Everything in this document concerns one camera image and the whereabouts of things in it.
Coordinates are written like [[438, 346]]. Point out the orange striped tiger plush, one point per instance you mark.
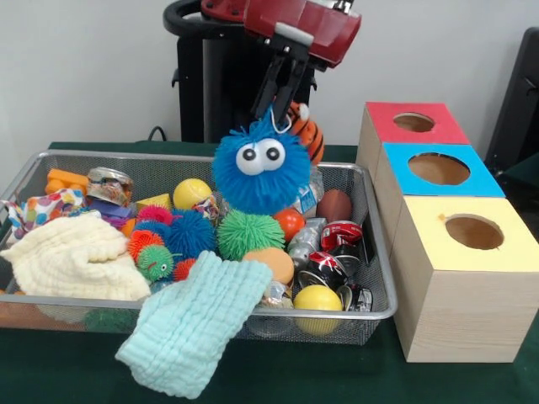
[[312, 139]]

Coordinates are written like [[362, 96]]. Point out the colourful patterned cloth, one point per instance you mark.
[[46, 206]]

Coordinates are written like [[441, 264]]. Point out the mint green cloth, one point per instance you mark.
[[194, 328]]

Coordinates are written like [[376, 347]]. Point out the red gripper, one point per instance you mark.
[[307, 29]]

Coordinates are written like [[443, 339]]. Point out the orange foam disc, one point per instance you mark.
[[274, 265]]

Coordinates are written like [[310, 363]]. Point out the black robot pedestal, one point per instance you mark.
[[219, 93]]

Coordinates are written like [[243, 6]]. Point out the cream knitted cloth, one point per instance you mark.
[[72, 257]]

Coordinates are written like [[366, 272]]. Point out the blue spiky ball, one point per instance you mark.
[[261, 181], [192, 233]]

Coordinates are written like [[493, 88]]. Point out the green spiky ball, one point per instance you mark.
[[250, 236]]

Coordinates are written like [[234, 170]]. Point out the wooden box with three holes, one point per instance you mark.
[[455, 295]]

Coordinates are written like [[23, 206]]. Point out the red soda can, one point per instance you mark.
[[341, 236]]

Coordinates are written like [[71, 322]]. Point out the brown toy football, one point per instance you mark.
[[334, 206]]

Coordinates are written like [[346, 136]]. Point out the dark green table cloth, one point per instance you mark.
[[337, 370]]

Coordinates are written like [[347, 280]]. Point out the yellow ball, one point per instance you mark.
[[318, 300], [192, 194]]

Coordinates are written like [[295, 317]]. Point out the clear mesh bin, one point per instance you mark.
[[379, 324]]

